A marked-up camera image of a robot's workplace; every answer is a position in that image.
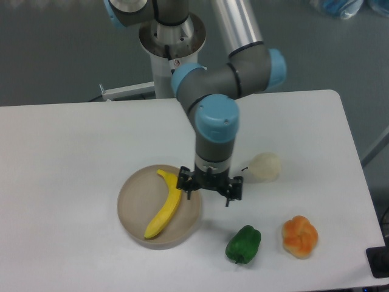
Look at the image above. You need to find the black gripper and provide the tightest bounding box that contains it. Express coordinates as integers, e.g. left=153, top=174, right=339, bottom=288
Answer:
left=176, top=166, right=244, bottom=207

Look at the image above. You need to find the yellow banana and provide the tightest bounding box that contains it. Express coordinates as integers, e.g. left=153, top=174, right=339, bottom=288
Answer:
left=143, top=169, right=181, bottom=240

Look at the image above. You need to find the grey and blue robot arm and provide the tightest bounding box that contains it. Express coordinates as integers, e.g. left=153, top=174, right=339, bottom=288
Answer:
left=105, top=1, right=286, bottom=202

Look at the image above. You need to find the beige round plate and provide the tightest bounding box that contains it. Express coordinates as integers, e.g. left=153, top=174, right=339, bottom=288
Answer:
left=117, top=165, right=202, bottom=249

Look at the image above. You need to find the white pear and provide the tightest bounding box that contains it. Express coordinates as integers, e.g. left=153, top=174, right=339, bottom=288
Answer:
left=241, top=152, right=281, bottom=183

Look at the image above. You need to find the green bell pepper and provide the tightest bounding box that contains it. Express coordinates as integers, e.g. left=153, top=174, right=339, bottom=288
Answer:
left=225, top=225, right=262, bottom=264

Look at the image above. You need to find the orange bread roll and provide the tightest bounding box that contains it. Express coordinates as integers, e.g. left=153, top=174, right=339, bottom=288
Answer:
left=281, top=215, right=318, bottom=259

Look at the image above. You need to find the black device at table edge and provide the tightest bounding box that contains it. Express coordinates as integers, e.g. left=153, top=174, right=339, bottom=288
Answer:
left=366, top=246, right=388, bottom=279

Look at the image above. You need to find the blue plastic bag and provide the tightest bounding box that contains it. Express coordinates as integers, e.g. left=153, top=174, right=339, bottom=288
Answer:
left=309, top=0, right=388, bottom=20

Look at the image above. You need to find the white left bracket bar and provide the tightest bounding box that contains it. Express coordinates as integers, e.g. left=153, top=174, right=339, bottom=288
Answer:
left=99, top=82, right=154, bottom=101

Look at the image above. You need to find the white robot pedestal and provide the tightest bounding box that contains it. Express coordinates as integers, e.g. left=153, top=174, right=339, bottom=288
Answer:
left=139, top=13, right=206, bottom=99

